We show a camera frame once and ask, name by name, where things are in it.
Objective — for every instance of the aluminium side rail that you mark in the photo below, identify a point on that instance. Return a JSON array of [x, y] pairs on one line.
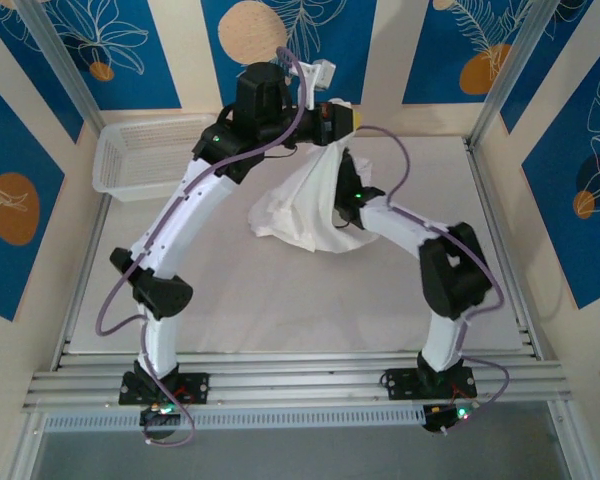
[[505, 260], [80, 280]]

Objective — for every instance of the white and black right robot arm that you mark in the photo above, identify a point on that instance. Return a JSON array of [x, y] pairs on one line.
[[455, 270]]

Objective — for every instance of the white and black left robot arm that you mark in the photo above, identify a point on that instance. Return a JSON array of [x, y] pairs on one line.
[[165, 240]]

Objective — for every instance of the white t-shirt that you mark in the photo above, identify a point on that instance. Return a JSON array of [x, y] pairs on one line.
[[305, 210]]

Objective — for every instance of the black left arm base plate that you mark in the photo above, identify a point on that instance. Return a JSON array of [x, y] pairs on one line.
[[195, 387]]

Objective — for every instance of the white perforated plastic basket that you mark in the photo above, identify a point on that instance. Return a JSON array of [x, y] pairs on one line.
[[140, 160]]

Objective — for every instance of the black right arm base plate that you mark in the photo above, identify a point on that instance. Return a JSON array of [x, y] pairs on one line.
[[400, 382]]

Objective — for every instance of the aluminium cross rail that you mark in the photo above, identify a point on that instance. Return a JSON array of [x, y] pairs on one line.
[[300, 380]]

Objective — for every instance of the aluminium frame post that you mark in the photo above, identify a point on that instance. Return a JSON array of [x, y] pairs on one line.
[[60, 60], [510, 70]]

